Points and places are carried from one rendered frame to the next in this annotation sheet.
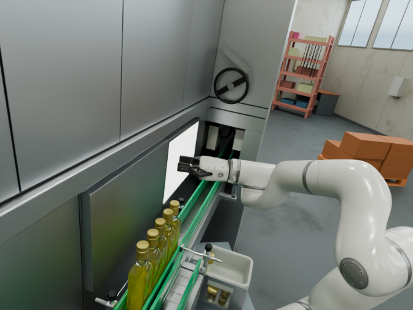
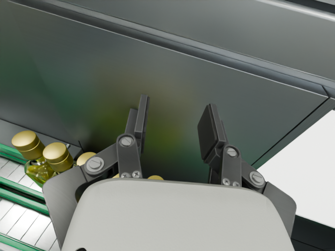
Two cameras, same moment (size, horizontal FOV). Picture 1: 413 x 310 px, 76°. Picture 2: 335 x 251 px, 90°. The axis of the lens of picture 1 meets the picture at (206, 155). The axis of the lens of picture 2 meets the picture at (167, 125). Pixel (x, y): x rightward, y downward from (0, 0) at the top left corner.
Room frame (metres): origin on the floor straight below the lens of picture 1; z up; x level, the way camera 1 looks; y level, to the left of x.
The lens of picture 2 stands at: (0.78, -0.02, 1.59)
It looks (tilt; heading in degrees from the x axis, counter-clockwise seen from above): 48 degrees down; 83
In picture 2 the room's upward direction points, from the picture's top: 14 degrees clockwise
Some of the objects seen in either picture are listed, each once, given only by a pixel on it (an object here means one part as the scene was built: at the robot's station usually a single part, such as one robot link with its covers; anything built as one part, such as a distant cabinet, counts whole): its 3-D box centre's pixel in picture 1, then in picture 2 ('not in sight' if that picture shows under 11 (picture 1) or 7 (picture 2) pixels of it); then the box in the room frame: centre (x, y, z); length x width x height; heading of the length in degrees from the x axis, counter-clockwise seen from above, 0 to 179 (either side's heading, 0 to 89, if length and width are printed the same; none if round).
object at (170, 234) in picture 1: (163, 250); not in sight; (0.74, 0.10, 1.16); 0.06 x 0.06 x 0.21; 77
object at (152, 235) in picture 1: (152, 237); (59, 157); (0.63, 0.12, 1.31); 0.04 x 0.04 x 0.04
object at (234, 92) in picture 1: (231, 85); not in sight; (1.61, -0.08, 1.66); 0.21 x 0.05 x 0.21; 77
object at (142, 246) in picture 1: (142, 250); (29, 145); (0.57, 0.14, 1.31); 0.04 x 0.04 x 0.04
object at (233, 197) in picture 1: (230, 190); not in sight; (1.41, -0.18, 1.07); 0.17 x 0.05 x 0.23; 77
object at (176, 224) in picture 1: (169, 240); not in sight; (0.80, 0.08, 1.16); 0.06 x 0.06 x 0.21; 78
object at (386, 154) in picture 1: (365, 154); not in sight; (4.76, -2.98, 0.40); 1.38 x 0.98 x 0.81; 106
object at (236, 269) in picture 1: (224, 270); not in sight; (0.88, -0.16, 0.97); 0.22 x 0.17 x 0.09; 77
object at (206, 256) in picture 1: (200, 255); not in sight; (0.79, -0.04, 1.12); 0.17 x 0.03 x 0.12; 77
